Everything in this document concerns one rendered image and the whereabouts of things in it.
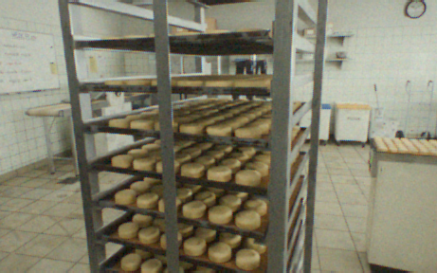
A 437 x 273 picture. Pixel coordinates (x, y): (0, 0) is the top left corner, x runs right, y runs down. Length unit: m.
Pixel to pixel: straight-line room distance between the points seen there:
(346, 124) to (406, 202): 3.66
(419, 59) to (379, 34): 0.83
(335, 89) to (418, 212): 4.33
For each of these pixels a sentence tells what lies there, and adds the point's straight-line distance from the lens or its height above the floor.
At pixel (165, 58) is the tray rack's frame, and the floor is 1.46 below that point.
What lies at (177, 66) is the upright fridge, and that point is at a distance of 5.81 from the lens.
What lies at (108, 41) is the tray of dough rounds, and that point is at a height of 1.50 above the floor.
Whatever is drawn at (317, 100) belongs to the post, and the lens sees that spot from 1.11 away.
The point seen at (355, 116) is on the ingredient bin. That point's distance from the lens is 5.87.
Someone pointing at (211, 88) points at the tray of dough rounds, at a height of 1.41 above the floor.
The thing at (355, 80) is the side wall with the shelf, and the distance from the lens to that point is 6.48.
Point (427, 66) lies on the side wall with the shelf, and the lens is 6.79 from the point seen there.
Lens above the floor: 1.45
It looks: 13 degrees down
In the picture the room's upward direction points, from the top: 1 degrees counter-clockwise
